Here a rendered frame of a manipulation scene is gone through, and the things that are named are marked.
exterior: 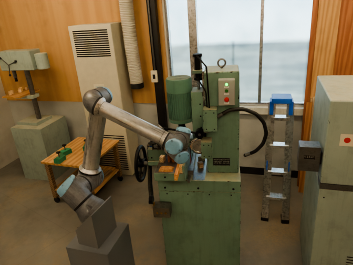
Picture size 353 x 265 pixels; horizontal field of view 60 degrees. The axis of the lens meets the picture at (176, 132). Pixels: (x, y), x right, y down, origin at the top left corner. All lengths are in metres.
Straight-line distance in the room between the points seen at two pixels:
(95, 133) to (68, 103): 2.32
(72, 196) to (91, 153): 0.29
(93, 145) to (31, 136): 2.06
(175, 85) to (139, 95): 1.73
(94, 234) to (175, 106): 0.96
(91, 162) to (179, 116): 0.66
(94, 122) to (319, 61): 2.14
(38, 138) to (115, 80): 1.19
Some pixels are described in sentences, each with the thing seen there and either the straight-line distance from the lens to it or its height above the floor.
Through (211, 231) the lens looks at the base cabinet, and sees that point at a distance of 2.37.
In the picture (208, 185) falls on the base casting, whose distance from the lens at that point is 2.13.
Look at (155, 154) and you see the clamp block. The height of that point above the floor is 0.92.
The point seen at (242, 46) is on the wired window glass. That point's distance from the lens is 3.38.
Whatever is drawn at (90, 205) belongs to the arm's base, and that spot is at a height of 0.82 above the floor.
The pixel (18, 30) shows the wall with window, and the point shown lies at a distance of 4.46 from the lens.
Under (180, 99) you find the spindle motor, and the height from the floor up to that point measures 1.34.
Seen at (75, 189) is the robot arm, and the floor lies 0.91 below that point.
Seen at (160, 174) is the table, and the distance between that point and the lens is 2.05.
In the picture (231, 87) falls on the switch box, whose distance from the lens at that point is 1.90.
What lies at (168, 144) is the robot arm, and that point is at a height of 1.23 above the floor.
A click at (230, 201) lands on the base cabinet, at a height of 0.64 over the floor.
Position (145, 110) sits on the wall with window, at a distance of 3.76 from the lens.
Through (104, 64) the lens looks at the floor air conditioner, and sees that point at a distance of 3.49.
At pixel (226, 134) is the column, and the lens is 2.07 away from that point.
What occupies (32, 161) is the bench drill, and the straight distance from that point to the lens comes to 4.20.
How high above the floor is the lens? 1.91
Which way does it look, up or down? 23 degrees down
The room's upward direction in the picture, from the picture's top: 4 degrees counter-clockwise
